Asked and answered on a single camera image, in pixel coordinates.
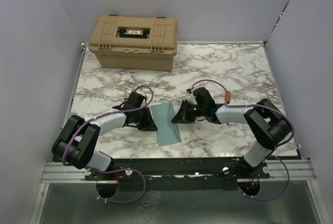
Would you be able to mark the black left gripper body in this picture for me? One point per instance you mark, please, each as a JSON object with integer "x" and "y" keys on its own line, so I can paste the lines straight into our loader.
{"x": 136, "y": 113}

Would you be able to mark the teal envelope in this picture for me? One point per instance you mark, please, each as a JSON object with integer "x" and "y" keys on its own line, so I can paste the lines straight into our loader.
{"x": 168, "y": 133}

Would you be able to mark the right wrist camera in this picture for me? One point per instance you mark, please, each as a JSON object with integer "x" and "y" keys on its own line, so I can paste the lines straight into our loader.
{"x": 191, "y": 97}

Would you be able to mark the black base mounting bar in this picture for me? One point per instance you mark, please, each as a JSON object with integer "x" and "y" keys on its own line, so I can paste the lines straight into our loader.
{"x": 190, "y": 164}

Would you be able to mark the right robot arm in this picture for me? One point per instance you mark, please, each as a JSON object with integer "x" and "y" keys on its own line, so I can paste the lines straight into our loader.
{"x": 269, "y": 126}

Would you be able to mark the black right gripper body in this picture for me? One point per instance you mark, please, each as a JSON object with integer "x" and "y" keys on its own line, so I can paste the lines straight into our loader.
{"x": 195, "y": 110}

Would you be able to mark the orange handled screwdriver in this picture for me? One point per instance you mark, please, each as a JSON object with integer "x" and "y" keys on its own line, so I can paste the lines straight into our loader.
{"x": 227, "y": 97}

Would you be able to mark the tan plastic toolbox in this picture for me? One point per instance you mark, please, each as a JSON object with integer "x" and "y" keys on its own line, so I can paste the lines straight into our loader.
{"x": 120, "y": 42}

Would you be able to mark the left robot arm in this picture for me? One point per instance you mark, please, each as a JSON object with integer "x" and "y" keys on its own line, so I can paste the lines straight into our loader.
{"x": 76, "y": 143}

